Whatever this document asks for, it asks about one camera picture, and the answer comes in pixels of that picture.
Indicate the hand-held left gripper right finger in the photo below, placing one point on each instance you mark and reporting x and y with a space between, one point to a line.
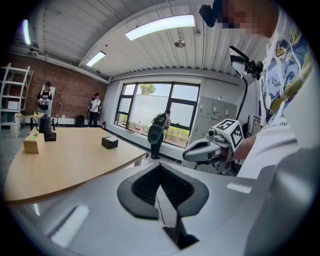
217 207

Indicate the light wooden table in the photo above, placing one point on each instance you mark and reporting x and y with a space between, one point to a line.
75 160

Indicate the wooden tissue box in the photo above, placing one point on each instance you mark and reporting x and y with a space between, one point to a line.
32 143

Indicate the black bin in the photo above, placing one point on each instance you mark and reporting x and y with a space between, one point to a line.
80 121

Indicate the person's white printed shirt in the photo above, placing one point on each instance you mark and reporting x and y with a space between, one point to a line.
282 100

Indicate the white metal shelf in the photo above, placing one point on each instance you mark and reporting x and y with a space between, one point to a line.
15 95

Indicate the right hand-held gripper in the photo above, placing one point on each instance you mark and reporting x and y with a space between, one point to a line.
228 132

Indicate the black tissue box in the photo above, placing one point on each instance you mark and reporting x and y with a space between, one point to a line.
110 143

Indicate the person's right forearm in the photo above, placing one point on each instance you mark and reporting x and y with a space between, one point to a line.
246 147

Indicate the grey metal lockers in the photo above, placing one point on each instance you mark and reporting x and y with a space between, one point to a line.
215 112

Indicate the black framed window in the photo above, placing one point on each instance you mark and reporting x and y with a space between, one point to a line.
155 107

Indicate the black gooseneck kettle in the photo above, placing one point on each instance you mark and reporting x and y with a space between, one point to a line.
45 125

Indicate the small yellow table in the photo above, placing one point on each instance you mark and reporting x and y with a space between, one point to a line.
27 116

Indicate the round metal ceiling fixture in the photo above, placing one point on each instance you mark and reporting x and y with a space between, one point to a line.
180 43

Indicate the black phone on chest mount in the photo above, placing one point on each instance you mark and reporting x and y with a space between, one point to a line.
238 61

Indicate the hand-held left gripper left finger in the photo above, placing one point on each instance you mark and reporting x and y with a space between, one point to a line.
95 220

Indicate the black kettle base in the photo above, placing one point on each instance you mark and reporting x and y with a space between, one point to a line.
50 137

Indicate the black head-mounted camera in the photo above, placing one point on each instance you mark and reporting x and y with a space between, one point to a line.
209 13

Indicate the white bin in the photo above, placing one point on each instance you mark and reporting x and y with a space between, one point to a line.
14 129

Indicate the long ceiling light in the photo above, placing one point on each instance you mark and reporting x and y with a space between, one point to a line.
26 31
96 58
160 26

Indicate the white box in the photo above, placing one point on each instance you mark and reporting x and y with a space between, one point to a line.
13 105

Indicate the red fire extinguisher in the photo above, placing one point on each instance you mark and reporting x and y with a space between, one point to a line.
104 125

